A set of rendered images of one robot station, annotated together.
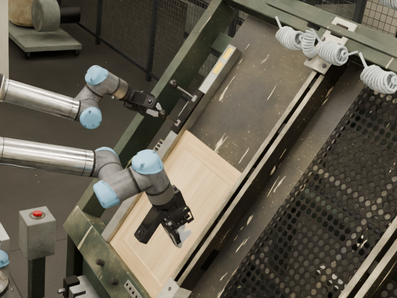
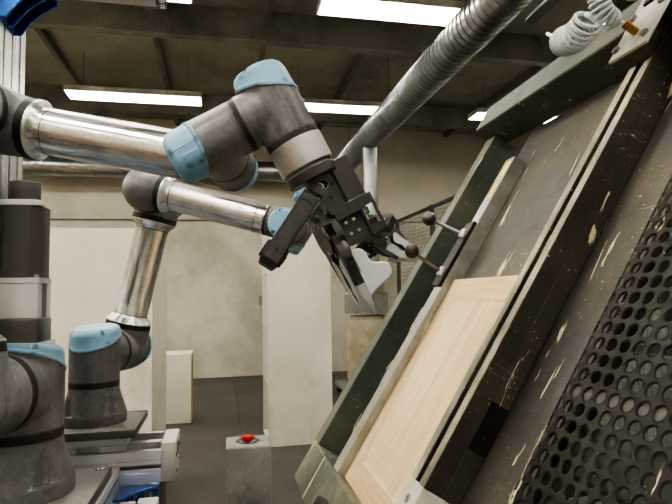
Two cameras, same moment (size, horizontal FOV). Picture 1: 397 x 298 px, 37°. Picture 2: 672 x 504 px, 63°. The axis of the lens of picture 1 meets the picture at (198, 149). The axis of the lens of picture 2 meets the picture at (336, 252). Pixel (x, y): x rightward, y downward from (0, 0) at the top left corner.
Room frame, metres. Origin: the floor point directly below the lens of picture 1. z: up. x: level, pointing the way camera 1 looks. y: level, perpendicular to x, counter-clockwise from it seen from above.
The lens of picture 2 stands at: (0.79, -0.25, 1.34)
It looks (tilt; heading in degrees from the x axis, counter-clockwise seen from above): 4 degrees up; 25
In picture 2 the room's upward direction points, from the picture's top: 1 degrees counter-clockwise
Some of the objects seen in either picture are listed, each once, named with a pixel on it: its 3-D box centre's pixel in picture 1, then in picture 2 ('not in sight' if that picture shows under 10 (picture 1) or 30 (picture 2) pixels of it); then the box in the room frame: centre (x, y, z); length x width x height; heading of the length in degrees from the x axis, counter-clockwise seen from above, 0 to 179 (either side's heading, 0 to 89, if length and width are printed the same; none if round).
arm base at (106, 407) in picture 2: not in sight; (94, 400); (1.77, 0.85, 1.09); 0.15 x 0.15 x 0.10
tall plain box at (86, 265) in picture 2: not in sight; (112, 367); (3.50, 2.63, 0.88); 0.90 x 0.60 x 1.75; 37
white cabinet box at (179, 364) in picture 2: not in sight; (164, 386); (5.53, 4.01, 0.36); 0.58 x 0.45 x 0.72; 127
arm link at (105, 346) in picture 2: not in sight; (96, 351); (1.78, 0.85, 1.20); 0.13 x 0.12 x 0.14; 19
